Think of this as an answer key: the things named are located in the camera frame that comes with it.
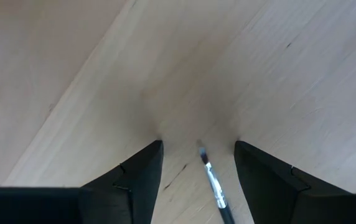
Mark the black paintbrush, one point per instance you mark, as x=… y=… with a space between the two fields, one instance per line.
x=215 y=186

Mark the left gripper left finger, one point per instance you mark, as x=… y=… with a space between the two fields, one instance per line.
x=103 y=205

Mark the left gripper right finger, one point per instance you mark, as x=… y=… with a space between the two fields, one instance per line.
x=290 y=205

